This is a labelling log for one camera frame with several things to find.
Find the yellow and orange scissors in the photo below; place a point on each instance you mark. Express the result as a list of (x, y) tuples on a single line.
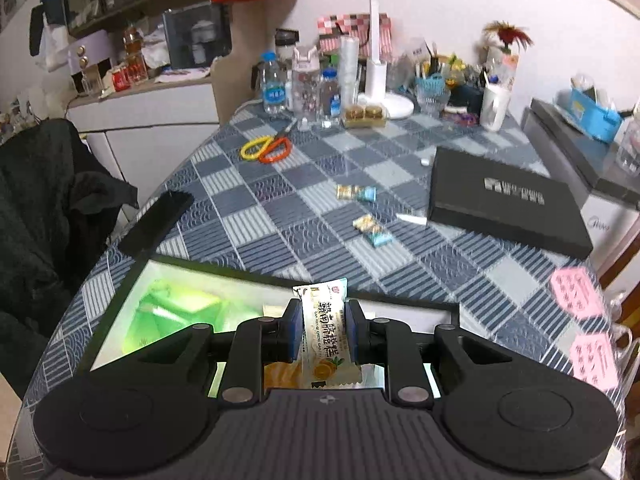
[(272, 149)]

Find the black jacket on chair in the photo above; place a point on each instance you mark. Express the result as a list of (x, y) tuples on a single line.
[(45, 240)]

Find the white mug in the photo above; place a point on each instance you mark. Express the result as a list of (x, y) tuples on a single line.
[(494, 107)]

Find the black phone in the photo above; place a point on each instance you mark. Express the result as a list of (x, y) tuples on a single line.
[(155, 225)]

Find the artificial flower vase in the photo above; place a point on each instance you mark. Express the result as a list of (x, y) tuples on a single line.
[(507, 45)]

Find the cooking oil bottle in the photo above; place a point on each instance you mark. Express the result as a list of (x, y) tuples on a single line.
[(135, 55)]

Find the blue tissue box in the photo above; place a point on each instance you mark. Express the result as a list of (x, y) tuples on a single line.
[(595, 115)]

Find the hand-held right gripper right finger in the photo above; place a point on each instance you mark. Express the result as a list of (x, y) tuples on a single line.
[(365, 340)]

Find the orange snack packet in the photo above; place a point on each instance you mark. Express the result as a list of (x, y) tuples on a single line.
[(282, 375)]

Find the gold tray of pastries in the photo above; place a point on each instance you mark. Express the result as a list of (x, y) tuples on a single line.
[(364, 116)]

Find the small blue-cap water bottle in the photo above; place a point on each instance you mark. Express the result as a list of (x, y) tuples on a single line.
[(331, 102)]

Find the black gift box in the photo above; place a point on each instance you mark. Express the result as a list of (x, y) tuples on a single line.
[(112, 332)]

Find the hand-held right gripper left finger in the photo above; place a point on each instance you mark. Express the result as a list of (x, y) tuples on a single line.
[(280, 340)]

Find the wall poster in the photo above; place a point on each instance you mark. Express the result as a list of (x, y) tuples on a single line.
[(12, 0)]

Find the blue checkered desktop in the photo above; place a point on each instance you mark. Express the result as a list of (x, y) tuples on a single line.
[(300, 232)]

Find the clear jug with white lid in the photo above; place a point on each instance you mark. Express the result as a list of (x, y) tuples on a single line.
[(631, 145)]

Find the clear glass cup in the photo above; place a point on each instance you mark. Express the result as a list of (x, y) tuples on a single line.
[(432, 102)]

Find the stack of clear plastic cups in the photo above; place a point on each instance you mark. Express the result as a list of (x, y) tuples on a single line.
[(350, 70)]

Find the dark pen holder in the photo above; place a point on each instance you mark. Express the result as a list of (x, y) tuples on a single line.
[(465, 95)]

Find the black box lid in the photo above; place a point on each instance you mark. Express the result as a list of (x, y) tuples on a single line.
[(500, 210)]

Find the white desk lamp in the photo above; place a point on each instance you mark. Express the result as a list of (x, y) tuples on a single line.
[(377, 80)]

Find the white counter cabinet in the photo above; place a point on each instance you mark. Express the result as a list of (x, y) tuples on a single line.
[(150, 120)]

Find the small gold candy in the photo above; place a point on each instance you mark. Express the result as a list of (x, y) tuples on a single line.
[(364, 223), (347, 193)]

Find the green packet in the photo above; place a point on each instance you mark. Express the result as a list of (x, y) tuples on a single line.
[(175, 305)]

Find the white paper scrap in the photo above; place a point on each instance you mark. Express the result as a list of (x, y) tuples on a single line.
[(412, 219)]

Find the pink checkered box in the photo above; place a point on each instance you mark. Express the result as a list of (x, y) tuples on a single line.
[(340, 30)]

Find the small blue candy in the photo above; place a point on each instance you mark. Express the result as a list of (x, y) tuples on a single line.
[(380, 238), (367, 193)]

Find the purple air fryer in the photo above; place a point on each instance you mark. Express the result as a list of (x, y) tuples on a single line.
[(90, 52)]

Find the white orange-print cake packet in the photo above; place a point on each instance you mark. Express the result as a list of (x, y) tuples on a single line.
[(322, 330)]

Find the large blue-cap water bottle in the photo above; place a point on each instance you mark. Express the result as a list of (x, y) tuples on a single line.
[(274, 87)]

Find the black hanging bag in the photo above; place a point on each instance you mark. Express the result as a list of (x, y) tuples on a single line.
[(45, 15)]

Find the black-lid tumbler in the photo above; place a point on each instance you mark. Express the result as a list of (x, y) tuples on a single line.
[(286, 42)]

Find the black appliance box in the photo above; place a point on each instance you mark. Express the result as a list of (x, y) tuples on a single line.
[(197, 35)]

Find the clear cat-ear lid bottle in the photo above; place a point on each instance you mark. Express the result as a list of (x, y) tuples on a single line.
[(306, 87)]

